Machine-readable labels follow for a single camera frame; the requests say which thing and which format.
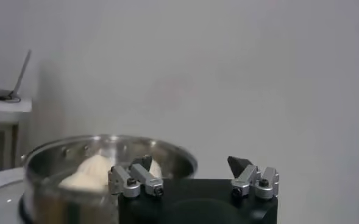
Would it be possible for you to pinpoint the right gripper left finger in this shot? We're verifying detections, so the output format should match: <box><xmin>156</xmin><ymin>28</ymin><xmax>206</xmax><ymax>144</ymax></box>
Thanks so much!
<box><xmin>108</xmin><ymin>155</ymin><xmax>165</xmax><ymax>199</ymax></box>

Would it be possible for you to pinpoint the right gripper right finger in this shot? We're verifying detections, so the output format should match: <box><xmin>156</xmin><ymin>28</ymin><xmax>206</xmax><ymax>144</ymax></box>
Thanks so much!
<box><xmin>227</xmin><ymin>155</ymin><xmax>280</xmax><ymax>200</ymax></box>

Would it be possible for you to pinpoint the stainless steel steamer basket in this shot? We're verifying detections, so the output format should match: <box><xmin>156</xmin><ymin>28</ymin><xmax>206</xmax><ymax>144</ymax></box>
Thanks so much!
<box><xmin>20</xmin><ymin>134</ymin><xmax>198</xmax><ymax>224</ymax></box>

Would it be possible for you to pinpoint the white side table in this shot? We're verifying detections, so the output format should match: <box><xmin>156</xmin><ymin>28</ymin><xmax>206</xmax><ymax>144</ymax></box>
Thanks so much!
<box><xmin>0</xmin><ymin>97</ymin><xmax>33</xmax><ymax>173</ymax></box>

